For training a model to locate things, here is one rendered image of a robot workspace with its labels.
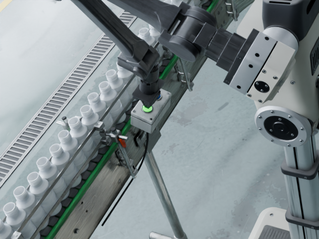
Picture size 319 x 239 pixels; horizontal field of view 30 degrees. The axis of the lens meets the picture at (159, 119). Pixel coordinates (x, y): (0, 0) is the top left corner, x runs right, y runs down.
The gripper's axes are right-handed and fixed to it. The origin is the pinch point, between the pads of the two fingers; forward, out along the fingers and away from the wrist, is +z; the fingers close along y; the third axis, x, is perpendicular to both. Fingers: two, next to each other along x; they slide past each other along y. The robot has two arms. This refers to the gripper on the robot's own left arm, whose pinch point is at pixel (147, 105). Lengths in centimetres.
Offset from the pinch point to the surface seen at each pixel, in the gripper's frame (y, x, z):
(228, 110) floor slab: -104, 3, 119
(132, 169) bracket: 11.2, 1.0, 22.1
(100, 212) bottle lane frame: 27.3, -2.1, 29.9
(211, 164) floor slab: -64, 9, 116
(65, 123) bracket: 11.5, -24.6, 12.5
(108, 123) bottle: 4.7, -11.8, 11.9
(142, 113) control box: 2.4, -0.4, 1.6
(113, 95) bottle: -1.7, -13.7, 5.0
